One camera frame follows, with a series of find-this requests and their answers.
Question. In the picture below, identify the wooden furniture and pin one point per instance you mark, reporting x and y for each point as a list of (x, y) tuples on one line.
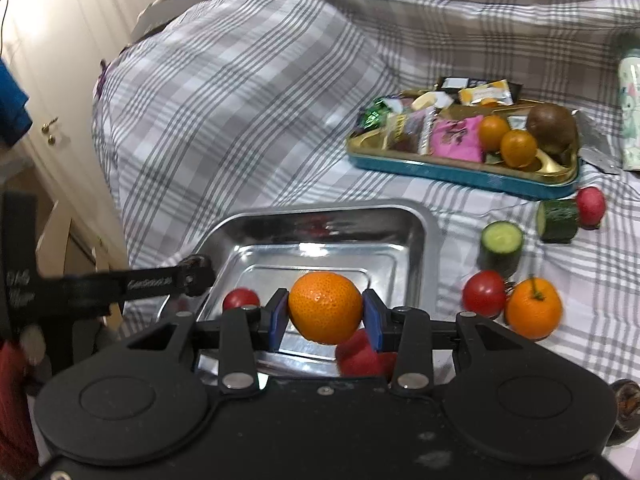
[(55, 240)]

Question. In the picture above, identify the white printed bottle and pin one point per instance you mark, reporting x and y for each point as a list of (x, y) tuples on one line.
[(631, 110)]

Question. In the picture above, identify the silver foil wrapper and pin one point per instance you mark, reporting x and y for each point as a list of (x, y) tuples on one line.
[(597, 147)]

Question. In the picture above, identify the red cloth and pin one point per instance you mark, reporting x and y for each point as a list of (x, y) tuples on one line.
[(12, 410)]

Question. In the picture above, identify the blue cloth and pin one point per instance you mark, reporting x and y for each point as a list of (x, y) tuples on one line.
[(12, 105)]

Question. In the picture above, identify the green candy wrapper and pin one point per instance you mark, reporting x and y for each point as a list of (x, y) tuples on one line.
[(376, 116)]

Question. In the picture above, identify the cucumber piece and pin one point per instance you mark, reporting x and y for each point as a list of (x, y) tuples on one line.
[(557, 221), (501, 242)]

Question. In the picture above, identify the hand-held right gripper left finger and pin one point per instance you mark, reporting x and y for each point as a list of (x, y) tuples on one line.
[(279, 321)]

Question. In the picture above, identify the plaid blanket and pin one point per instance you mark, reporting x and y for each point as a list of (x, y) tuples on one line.
[(250, 110)]

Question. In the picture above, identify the teal and gold tin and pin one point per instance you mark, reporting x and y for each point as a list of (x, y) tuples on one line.
[(450, 175)]

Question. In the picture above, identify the yellow and white snack packet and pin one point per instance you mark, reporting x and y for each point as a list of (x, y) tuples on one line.
[(490, 94)]

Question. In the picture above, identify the red radish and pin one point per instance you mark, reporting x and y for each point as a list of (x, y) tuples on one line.
[(592, 206)]

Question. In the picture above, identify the red strawberry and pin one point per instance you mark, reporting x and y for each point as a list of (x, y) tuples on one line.
[(357, 357)]

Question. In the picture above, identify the red tomato with stem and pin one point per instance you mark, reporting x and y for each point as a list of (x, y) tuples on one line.
[(482, 294)]

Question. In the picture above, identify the orange mandarin with stem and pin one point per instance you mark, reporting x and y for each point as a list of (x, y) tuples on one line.
[(532, 310)]

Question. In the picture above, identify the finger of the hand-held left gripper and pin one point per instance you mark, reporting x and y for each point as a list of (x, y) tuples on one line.
[(150, 285)]

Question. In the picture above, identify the white wardrobe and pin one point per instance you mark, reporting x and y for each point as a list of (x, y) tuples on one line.
[(60, 35)]

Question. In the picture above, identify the brown kiwi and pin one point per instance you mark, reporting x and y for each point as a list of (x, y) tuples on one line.
[(552, 127)]

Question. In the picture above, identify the pink snack packet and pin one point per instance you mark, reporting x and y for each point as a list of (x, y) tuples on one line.
[(456, 140)]

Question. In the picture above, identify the small orange kumquat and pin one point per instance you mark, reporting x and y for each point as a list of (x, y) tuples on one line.
[(492, 132), (519, 149)]

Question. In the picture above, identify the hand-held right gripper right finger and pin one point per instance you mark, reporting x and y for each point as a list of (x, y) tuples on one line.
[(372, 321)]

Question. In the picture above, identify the small cherry tomato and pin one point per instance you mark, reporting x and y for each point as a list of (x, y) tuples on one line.
[(241, 300)]

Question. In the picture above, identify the clear packet of dark snacks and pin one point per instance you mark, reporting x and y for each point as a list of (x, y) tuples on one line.
[(407, 132)]

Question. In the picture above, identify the stainless steel tray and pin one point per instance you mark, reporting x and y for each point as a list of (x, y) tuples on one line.
[(320, 240)]

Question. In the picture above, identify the grey patterned cloth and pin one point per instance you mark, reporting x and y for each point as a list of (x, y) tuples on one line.
[(160, 5)]

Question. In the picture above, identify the black snack packet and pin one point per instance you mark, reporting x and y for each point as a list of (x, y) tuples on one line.
[(457, 84)]

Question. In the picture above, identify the small white packet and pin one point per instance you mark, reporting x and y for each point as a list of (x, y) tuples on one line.
[(518, 122)]

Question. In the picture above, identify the large orange mandarin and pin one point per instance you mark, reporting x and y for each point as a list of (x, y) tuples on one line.
[(325, 307)]

